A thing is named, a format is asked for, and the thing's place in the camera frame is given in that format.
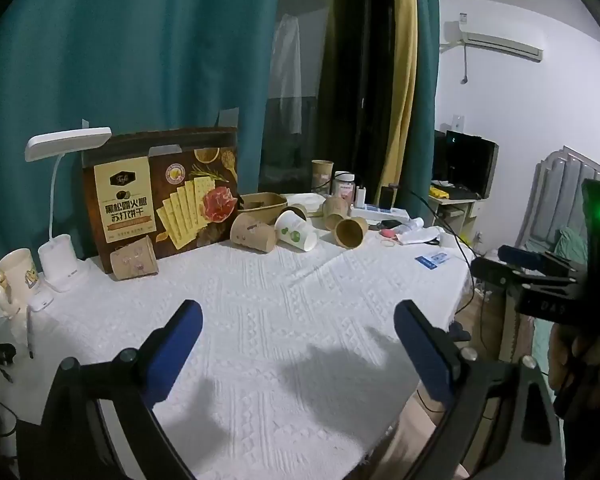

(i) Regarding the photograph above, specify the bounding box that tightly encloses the brown sticker paper cup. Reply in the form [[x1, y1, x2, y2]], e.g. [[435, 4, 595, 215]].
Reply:
[[230, 214, 277, 254]]

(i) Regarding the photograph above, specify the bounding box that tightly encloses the brown paper cup by box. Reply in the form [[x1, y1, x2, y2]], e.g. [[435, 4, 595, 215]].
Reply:
[[109, 236, 159, 281]]

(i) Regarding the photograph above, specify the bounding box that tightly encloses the brown paper cup open front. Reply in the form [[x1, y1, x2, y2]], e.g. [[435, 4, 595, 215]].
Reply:
[[334, 217, 368, 249]]

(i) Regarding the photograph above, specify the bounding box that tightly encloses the brown paper cup lying back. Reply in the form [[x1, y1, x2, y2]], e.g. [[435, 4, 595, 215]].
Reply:
[[322, 196, 349, 231]]

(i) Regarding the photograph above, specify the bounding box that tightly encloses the white paper cup green print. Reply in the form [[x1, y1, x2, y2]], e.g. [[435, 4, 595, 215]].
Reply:
[[274, 210, 318, 252]]

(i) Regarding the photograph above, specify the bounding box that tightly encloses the upright brown cup back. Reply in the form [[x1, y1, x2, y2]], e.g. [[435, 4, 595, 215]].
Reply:
[[311, 159, 334, 195]]

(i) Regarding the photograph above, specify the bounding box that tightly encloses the right hand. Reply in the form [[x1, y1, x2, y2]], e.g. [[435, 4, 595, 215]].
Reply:
[[547, 324, 600, 403]]

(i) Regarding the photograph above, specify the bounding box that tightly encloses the blue white card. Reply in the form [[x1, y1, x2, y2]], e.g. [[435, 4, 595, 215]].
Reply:
[[415, 252, 451, 270]]

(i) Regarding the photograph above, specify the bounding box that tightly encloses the beige trouser leg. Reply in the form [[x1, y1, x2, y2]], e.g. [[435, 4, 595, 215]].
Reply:
[[370, 396, 436, 480]]

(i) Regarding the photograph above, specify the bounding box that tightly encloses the white small desk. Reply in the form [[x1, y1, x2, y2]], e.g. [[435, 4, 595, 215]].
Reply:
[[427, 196, 486, 249]]

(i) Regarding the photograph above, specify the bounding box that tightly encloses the grey radiator headboard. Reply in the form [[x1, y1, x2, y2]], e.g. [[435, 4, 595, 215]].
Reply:
[[516, 146, 600, 264]]

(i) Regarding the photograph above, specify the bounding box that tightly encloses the white tube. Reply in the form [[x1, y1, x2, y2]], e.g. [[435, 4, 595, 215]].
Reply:
[[393, 218, 443, 245]]

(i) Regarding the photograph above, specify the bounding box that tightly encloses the teal curtain right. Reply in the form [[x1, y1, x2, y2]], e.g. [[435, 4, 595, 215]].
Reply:
[[398, 0, 440, 217]]

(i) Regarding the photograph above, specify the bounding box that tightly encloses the teal curtain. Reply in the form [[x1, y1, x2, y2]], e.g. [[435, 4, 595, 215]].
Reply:
[[398, 0, 440, 217], [0, 0, 277, 259]]

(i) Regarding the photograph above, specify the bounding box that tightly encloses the black monitor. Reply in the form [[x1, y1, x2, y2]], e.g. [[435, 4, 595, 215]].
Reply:
[[431, 130, 498, 200]]

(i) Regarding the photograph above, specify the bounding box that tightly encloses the white lace tablecloth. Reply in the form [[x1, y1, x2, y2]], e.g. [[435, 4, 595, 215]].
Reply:
[[0, 232, 468, 479]]

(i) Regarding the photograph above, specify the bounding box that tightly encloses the small white round device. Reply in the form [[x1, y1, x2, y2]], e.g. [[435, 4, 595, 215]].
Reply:
[[28, 285, 55, 312]]

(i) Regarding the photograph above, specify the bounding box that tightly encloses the white power strip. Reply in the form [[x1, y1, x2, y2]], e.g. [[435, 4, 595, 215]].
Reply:
[[350, 204, 411, 223]]

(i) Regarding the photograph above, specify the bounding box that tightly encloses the white desk lamp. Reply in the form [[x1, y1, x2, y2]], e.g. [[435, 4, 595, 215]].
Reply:
[[24, 122, 112, 294]]

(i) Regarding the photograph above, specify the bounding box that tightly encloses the cracker gift box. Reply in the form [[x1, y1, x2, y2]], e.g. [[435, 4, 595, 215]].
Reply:
[[82, 126, 239, 273]]

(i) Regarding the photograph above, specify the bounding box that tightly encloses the clear jar white lid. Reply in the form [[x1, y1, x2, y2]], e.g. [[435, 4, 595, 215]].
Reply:
[[332, 170, 355, 203]]

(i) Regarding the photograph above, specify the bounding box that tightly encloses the cream ceramic mug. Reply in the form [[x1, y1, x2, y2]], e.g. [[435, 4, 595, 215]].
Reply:
[[0, 248, 40, 318]]

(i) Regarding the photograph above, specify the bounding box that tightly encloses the brown paper tray box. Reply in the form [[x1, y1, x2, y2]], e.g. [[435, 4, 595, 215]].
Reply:
[[238, 192, 288, 224]]

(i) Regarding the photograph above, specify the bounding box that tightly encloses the white air conditioner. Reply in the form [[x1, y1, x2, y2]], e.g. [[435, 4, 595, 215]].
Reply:
[[442, 12, 544, 63]]

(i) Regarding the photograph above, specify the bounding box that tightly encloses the yellow curtain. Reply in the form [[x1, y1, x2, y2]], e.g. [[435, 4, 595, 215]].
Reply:
[[380, 0, 418, 186]]

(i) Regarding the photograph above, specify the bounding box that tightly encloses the teal curtain left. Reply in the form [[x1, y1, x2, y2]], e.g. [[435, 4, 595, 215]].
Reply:
[[0, 0, 277, 259]]

